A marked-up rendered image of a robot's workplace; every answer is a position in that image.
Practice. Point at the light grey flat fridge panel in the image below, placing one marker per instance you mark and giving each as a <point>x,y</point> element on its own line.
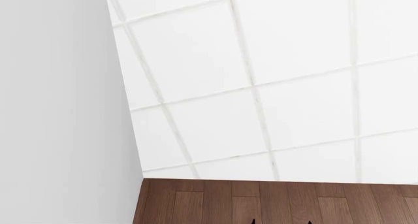
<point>62,106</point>

